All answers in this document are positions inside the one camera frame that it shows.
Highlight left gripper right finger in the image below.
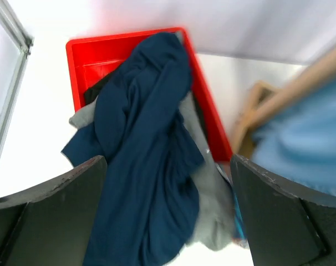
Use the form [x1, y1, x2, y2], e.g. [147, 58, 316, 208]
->
[230, 155, 336, 266]

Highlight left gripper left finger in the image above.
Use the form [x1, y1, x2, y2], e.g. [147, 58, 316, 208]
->
[0, 156, 107, 265]

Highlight grey shorts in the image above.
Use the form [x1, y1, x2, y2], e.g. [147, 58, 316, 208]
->
[68, 32, 241, 252]

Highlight navy blue shorts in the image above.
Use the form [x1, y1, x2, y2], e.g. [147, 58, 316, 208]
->
[60, 32, 207, 266]

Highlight black shorts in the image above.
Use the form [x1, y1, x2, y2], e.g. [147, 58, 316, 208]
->
[84, 73, 207, 137]

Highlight colourful patterned shorts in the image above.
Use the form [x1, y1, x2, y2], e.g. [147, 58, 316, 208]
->
[215, 162, 250, 249]

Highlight light blue shorts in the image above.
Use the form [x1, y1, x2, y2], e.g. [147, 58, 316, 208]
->
[251, 79, 336, 196]

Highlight wooden clothes rack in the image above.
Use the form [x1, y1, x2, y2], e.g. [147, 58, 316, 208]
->
[230, 46, 336, 157]

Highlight red plastic bin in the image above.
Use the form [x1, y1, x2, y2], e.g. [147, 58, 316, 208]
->
[66, 27, 232, 163]

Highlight left aluminium corner post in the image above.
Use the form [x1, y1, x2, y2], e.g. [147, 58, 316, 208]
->
[0, 1, 33, 158]

